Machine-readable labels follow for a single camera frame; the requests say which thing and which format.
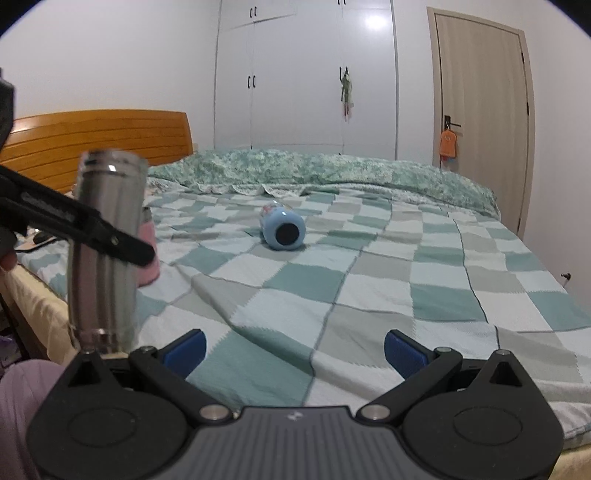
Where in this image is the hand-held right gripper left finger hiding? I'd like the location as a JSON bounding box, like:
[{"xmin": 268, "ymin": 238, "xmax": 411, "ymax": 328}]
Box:
[{"xmin": 69, "ymin": 329, "xmax": 234, "ymax": 422}]

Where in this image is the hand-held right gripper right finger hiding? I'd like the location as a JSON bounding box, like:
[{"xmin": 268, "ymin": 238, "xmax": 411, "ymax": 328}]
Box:
[{"xmin": 360, "ymin": 329, "xmax": 532, "ymax": 421}]

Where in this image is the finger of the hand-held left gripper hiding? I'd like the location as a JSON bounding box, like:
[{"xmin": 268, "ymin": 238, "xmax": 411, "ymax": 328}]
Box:
[{"xmin": 0, "ymin": 165, "xmax": 156, "ymax": 267}]

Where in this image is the stainless steel cup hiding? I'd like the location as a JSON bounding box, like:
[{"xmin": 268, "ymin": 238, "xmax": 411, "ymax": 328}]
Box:
[{"xmin": 67, "ymin": 148, "xmax": 149, "ymax": 357}]

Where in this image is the light blue cup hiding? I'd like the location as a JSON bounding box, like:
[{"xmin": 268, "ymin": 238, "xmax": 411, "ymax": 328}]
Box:
[{"xmin": 260, "ymin": 200, "xmax": 307, "ymax": 252}]

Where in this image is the pink cup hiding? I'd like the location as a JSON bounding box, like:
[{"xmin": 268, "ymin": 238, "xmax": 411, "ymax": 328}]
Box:
[{"xmin": 137, "ymin": 207, "xmax": 160, "ymax": 289}]

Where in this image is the dark flat object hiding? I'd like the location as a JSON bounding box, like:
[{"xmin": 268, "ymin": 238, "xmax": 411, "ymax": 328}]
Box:
[{"xmin": 17, "ymin": 230, "xmax": 63, "ymax": 253}]

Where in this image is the checkered green bed sheet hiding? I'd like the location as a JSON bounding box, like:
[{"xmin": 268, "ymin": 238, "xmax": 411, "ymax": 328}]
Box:
[{"xmin": 17, "ymin": 184, "xmax": 591, "ymax": 437}]

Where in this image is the wooden headboard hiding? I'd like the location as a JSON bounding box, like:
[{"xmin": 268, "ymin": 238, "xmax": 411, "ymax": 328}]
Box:
[{"xmin": 0, "ymin": 109, "xmax": 194, "ymax": 196}]

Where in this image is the cream mattress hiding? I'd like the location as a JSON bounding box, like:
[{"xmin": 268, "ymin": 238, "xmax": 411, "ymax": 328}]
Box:
[{"xmin": 0, "ymin": 266, "xmax": 80, "ymax": 363}]

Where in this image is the person's leg in lilac trousers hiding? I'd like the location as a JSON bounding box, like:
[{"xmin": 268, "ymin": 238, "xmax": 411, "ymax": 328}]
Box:
[{"xmin": 0, "ymin": 359, "xmax": 63, "ymax": 480}]

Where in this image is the green floral quilt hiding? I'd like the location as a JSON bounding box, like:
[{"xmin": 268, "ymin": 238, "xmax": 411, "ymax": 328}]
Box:
[{"xmin": 148, "ymin": 148, "xmax": 502, "ymax": 223}]

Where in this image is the orange hanging ornament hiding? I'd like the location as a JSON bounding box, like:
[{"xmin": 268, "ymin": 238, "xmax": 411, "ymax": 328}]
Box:
[{"xmin": 438, "ymin": 129, "xmax": 458, "ymax": 161}]

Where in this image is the white wardrobe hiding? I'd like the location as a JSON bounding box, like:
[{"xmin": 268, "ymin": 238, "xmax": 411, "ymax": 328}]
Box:
[{"xmin": 213, "ymin": 0, "xmax": 399, "ymax": 161}]

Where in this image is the beige door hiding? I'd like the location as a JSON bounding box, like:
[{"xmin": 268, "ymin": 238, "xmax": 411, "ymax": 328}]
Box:
[{"xmin": 425, "ymin": 6, "xmax": 536, "ymax": 240}]

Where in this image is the green hanging ornament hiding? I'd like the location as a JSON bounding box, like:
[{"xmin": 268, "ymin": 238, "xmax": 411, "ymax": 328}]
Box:
[{"xmin": 338, "ymin": 66, "xmax": 356, "ymax": 123}]

